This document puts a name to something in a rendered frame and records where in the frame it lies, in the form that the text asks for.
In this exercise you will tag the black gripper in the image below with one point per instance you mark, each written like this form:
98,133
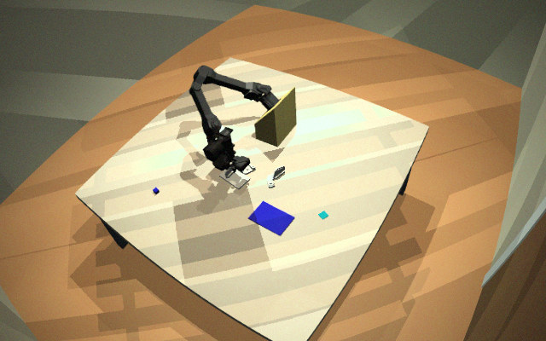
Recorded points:
237,162

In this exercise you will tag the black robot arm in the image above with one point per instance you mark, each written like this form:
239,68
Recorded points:
210,122

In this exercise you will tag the blue flat rectangular plate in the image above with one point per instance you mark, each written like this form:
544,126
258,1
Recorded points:
271,218

